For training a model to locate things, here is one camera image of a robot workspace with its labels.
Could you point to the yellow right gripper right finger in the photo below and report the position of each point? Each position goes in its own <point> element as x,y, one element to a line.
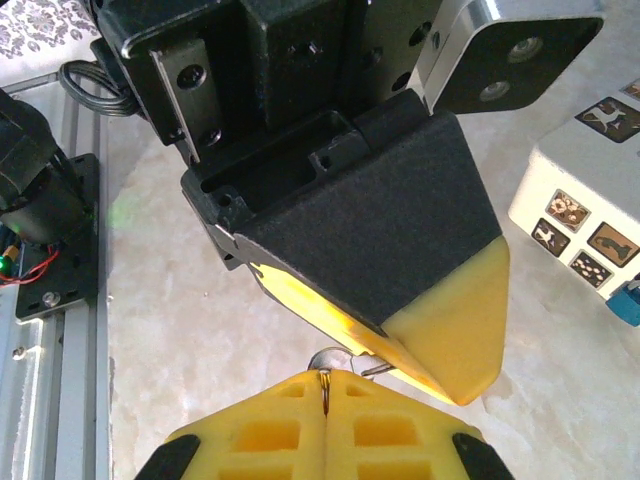
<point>400,430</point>

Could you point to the finger of the black yellow-tipped left gripper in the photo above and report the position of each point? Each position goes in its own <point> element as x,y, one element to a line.
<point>390,225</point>
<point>310,307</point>

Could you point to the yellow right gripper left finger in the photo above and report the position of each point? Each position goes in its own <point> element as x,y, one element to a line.
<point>260,430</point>

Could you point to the metal key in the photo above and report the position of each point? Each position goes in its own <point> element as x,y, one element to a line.
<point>325,395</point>

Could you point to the white box with brown prints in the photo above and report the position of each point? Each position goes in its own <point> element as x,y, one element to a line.
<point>585,200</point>

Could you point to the aluminium frame rail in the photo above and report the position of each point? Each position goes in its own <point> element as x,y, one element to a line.
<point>55,390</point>

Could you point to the silver black camera mount bracket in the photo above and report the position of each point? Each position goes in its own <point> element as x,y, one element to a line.
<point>520,60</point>

